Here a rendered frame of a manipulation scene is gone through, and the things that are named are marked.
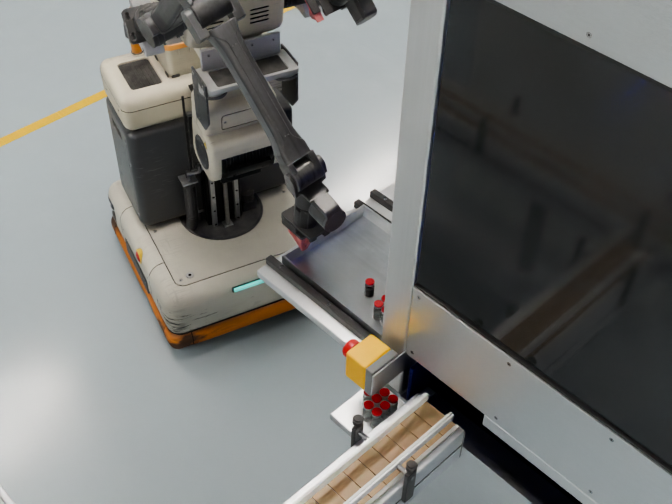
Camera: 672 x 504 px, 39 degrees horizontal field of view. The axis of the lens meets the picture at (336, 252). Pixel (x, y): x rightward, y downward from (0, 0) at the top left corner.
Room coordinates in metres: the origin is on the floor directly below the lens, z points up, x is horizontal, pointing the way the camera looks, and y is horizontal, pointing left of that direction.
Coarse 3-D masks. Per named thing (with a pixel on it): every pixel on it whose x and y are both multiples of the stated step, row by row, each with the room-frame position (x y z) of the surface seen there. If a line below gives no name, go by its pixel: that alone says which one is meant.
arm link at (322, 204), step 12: (324, 168) 1.52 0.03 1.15; (288, 180) 1.49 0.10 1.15; (300, 192) 1.49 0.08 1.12; (312, 192) 1.49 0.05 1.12; (324, 192) 1.48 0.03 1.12; (312, 204) 1.48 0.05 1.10; (324, 204) 1.46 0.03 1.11; (336, 204) 1.46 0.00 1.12; (312, 216) 1.47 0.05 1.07; (324, 216) 1.44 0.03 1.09; (336, 216) 1.45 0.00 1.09; (324, 228) 1.43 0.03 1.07; (336, 228) 1.45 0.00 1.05
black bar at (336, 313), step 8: (272, 256) 1.51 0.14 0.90; (272, 264) 1.49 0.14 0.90; (280, 264) 1.49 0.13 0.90; (280, 272) 1.47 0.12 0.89; (288, 272) 1.46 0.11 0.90; (288, 280) 1.45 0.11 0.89; (296, 280) 1.44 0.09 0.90; (304, 288) 1.41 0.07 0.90; (312, 288) 1.41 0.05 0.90; (312, 296) 1.39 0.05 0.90; (320, 296) 1.39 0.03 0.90; (320, 304) 1.38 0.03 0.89; (328, 304) 1.37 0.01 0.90; (328, 312) 1.36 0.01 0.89; (336, 312) 1.35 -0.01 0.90; (344, 320) 1.32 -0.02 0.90; (352, 320) 1.32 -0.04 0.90; (352, 328) 1.31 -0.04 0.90; (360, 328) 1.30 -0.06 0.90; (360, 336) 1.29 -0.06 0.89
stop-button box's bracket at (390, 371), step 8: (392, 360) 1.12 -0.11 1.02; (400, 360) 1.13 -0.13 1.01; (384, 368) 1.10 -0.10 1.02; (392, 368) 1.12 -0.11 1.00; (400, 368) 1.13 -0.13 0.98; (376, 376) 1.09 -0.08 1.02; (384, 376) 1.10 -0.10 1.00; (392, 376) 1.12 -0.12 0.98; (376, 384) 1.09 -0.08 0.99; (384, 384) 1.10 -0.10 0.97
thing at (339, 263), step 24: (360, 216) 1.67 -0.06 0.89; (336, 240) 1.59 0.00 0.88; (360, 240) 1.59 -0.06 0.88; (384, 240) 1.59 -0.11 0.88; (288, 264) 1.48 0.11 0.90; (312, 264) 1.51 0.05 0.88; (336, 264) 1.51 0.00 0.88; (360, 264) 1.51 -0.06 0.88; (384, 264) 1.51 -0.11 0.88; (336, 288) 1.43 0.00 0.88; (360, 288) 1.44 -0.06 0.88; (384, 288) 1.44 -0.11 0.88; (360, 312) 1.36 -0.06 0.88
